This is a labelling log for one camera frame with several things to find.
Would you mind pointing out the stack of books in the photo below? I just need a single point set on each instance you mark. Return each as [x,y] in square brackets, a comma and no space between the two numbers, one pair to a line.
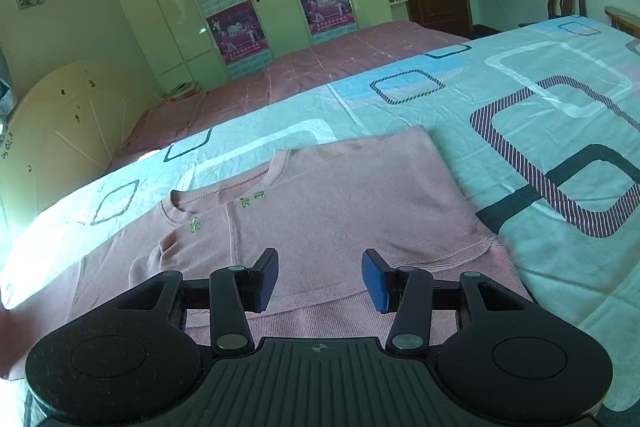
[182,91]

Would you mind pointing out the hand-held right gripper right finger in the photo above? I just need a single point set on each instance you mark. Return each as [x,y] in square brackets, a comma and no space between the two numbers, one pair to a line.
[373,281]

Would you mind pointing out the cream bed headboard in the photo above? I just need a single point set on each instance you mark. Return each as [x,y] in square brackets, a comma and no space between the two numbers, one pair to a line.
[60,107]

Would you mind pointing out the wooden bed footboard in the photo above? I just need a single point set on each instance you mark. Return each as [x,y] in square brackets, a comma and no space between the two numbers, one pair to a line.
[622,18]

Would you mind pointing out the pink long-sleeve shirt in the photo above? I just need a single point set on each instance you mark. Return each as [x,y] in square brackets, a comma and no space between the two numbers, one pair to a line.
[350,197]

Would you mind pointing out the light blue patterned blanket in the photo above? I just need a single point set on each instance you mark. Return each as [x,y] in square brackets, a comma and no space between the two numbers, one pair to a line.
[450,117]

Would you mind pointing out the pink bed sheet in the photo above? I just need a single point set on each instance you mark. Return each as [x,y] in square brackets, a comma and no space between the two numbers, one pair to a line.
[325,62]

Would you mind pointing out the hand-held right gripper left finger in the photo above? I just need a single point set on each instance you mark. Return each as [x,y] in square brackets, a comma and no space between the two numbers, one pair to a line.
[268,281]

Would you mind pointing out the wall poster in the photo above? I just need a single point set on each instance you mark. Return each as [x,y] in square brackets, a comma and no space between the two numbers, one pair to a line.
[325,4]
[236,33]

